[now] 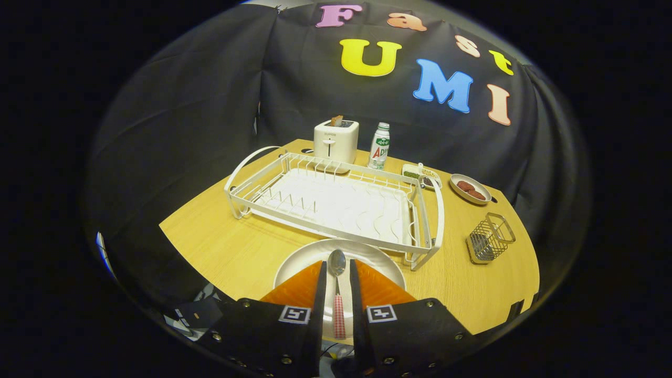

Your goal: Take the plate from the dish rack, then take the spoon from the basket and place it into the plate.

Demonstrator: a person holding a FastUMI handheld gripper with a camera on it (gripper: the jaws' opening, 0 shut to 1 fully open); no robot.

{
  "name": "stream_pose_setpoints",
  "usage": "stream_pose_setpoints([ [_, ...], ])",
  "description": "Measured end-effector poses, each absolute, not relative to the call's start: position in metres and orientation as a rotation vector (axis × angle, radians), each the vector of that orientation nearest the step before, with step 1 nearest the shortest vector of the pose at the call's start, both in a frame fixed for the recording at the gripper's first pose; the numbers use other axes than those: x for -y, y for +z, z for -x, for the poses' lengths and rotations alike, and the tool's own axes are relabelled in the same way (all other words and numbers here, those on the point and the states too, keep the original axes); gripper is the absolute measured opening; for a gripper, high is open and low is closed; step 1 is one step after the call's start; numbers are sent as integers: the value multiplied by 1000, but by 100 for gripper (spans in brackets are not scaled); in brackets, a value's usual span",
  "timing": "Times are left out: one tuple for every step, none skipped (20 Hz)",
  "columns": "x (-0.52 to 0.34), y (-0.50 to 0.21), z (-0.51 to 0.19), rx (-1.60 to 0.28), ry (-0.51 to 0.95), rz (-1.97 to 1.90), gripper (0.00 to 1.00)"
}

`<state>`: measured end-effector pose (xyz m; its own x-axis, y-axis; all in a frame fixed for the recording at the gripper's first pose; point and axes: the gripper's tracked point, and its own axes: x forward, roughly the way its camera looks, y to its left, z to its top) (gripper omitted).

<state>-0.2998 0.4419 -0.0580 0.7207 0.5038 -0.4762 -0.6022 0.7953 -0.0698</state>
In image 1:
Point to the red meat piece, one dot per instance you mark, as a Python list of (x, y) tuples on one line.
[(476, 195), (465, 186)]

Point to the black backdrop cloth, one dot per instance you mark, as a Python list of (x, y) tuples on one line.
[(210, 105)]

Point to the brown toast slice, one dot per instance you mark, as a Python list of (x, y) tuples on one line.
[(337, 121)]

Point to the green beans pile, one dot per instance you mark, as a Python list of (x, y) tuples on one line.
[(411, 174)]

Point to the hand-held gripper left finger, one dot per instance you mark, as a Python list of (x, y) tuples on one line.
[(319, 315)]

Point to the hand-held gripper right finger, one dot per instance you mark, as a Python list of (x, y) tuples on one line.
[(357, 315)]

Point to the white toaster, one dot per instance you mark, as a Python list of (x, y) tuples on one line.
[(338, 142)]

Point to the grey round plate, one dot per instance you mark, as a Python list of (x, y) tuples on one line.
[(457, 194)]

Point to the cream white plate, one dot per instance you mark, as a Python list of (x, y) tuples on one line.
[(304, 257)]

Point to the white drink bottle green label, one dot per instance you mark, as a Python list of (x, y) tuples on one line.
[(379, 149)]

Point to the black table bracket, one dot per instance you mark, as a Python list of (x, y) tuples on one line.
[(535, 299), (515, 311)]

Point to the white divided dish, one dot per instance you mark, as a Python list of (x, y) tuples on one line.
[(412, 168)]

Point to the dark red beans pile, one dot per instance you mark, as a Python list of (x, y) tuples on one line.
[(428, 182)]

